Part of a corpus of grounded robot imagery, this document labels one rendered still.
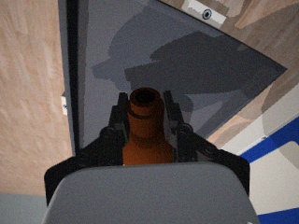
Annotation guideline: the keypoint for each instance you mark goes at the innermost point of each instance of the blue plastic crate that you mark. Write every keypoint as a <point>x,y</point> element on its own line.
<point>274,176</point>

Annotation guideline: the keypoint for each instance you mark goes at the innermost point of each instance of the brown glass bottle with cream label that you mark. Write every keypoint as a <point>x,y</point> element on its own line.
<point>147,142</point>

